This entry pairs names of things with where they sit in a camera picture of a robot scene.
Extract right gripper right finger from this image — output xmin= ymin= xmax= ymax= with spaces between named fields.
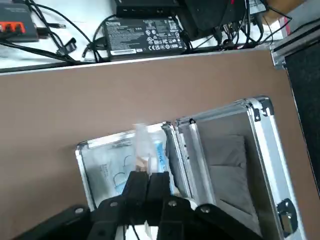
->
xmin=146 ymin=171 xmax=266 ymax=240

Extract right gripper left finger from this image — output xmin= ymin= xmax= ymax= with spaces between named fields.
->
xmin=14 ymin=171 xmax=150 ymax=240

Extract aluminium medical kit case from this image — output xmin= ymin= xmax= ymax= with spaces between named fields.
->
xmin=74 ymin=94 xmax=312 ymax=240

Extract translucent white medicine box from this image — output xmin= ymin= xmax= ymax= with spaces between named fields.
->
xmin=132 ymin=121 xmax=158 ymax=175

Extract black hub box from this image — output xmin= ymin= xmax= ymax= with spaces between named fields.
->
xmin=114 ymin=0 xmax=181 ymax=19

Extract blue face mask packet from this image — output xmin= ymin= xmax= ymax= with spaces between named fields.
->
xmin=83 ymin=131 xmax=177 ymax=201

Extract black side panel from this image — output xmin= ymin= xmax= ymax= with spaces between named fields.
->
xmin=284 ymin=41 xmax=320 ymax=204

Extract black labelled power adapter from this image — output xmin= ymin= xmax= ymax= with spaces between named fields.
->
xmin=101 ymin=16 xmax=189 ymax=62

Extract black device orange ports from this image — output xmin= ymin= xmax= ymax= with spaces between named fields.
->
xmin=0 ymin=0 xmax=41 ymax=44

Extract black cable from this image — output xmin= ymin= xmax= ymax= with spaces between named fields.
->
xmin=0 ymin=40 xmax=77 ymax=64

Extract aluminium frame profile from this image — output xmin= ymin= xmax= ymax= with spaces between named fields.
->
xmin=269 ymin=0 xmax=320 ymax=70

